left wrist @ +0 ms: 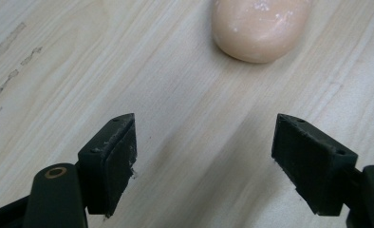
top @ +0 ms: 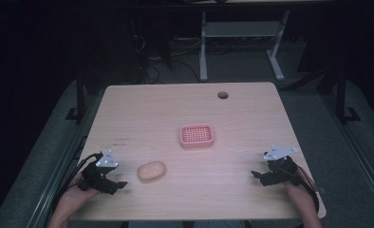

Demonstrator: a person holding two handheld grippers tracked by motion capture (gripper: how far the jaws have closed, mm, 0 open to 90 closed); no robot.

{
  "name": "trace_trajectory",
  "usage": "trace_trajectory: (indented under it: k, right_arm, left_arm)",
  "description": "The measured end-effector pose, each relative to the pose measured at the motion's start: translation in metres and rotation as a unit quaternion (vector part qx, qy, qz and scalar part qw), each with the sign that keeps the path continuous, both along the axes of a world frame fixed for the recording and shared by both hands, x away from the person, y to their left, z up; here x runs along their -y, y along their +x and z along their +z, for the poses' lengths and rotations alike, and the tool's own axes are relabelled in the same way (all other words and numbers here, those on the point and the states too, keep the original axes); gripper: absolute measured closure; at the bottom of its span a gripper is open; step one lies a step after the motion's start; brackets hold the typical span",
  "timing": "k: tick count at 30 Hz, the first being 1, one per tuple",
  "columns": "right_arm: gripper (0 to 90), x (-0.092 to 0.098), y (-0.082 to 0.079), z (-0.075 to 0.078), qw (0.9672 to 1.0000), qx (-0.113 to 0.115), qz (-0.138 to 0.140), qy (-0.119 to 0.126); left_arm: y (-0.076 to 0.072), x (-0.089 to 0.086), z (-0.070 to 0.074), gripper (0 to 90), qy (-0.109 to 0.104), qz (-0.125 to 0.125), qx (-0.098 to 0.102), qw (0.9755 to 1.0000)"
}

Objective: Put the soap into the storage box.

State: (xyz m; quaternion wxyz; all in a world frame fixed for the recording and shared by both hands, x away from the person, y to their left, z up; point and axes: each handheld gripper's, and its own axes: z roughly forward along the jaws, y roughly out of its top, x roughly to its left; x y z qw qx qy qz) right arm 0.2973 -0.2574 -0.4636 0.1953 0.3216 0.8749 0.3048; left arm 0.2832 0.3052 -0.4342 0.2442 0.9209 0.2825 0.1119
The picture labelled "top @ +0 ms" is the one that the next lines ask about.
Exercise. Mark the white metal table frame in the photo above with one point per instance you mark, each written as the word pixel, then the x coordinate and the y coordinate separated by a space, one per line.
pixel 242 44

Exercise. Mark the person's right hand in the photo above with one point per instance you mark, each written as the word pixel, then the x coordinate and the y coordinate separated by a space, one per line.
pixel 299 190

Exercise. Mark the peach oval soap bar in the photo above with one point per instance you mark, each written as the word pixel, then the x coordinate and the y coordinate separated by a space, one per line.
pixel 151 171

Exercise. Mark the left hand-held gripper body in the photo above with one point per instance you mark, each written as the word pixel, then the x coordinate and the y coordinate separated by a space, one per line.
pixel 96 174

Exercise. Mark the person's left hand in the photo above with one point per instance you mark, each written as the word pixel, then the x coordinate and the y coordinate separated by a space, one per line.
pixel 76 194

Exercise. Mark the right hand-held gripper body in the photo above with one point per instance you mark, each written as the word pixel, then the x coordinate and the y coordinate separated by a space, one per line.
pixel 280 167

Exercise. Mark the pink soap dish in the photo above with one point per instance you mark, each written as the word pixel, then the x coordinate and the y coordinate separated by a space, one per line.
pixel 196 136

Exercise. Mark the black metal stand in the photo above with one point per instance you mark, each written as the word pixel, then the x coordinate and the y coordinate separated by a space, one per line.
pixel 343 95
pixel 77 95

